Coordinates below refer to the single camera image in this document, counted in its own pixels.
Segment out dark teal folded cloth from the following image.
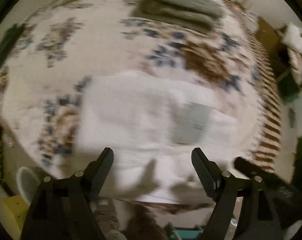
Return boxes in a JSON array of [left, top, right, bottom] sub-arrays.
[[0, 23, 27, 73]]

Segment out grey folded blanket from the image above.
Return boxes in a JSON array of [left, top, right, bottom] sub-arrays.
[[132, 0, 224, 34]]

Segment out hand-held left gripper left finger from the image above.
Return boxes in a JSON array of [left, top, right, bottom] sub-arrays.
[[21, 147, 114, 240]]

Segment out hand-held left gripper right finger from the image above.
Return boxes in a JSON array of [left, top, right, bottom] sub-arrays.
[[191, 147, 284, 240]]

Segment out floral bed sheet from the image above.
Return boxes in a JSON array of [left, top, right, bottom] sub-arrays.
[[0, 0, 284, 215]]

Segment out large cardboard box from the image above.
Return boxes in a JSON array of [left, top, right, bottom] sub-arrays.
[[254, 16, 283, 53]]

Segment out white pants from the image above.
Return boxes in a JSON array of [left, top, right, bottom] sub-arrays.
[[76, 69, 262, 205]]

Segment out teal rack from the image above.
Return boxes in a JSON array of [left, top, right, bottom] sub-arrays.
[[165, 224, 217, 240]]

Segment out white trash bin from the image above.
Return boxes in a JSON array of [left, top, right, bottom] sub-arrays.
[[16, 166, 43, 206]]

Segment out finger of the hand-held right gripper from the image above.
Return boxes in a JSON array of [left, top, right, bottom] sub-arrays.
[[234, 156, 269, 181]]

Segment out yellow object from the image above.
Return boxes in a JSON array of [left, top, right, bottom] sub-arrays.
[[1, 194, 30, 231]]

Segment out white folded cloth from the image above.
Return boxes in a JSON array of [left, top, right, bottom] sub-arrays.
[[282, 22, 302, 54]]

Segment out pink clothing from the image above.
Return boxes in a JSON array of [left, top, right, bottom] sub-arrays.
[[287, 50, 302, 86]]

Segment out grey slipper on floor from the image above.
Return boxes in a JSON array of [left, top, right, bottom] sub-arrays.
[[288, 107, 297, 128]]

